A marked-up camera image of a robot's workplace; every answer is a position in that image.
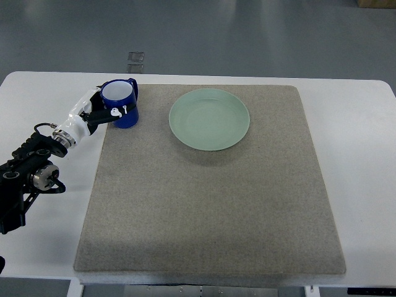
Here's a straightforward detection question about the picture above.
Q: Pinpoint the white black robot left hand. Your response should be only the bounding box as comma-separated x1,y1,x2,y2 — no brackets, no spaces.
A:
51,86,137,147

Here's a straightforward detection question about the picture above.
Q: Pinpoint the cardboard box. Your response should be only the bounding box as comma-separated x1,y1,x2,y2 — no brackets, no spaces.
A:
356,0,396,9

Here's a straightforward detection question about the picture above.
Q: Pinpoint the grey felt mat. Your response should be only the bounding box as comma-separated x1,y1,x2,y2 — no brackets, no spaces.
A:
74,85,346,281

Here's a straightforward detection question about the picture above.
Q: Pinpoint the light green plate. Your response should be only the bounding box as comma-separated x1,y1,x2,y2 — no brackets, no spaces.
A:
168,88,250,151

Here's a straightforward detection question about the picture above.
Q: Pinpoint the blue mug white inside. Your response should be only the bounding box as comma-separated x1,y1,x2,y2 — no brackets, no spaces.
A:
100,78,139,129

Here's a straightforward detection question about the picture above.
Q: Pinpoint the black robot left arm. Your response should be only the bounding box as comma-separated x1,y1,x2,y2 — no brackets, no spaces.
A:
1,123,71,235

